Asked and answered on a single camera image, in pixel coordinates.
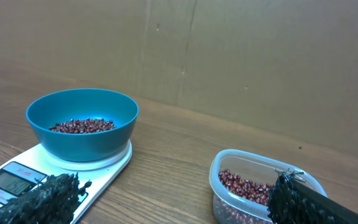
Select red beans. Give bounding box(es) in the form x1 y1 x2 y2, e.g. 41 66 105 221
49 118 117 134

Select blue metal bowl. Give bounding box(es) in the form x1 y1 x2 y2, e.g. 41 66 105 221
25 88 139 162

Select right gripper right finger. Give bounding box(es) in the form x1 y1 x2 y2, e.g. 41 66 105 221
267 170 358 224

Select white digital kitchen scale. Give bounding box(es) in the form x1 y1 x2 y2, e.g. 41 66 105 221
0 141 132 224

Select clear plastic container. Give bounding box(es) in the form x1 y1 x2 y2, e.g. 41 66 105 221
209 149 328 224

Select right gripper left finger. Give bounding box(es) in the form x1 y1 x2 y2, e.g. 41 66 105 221
0 174 92 224

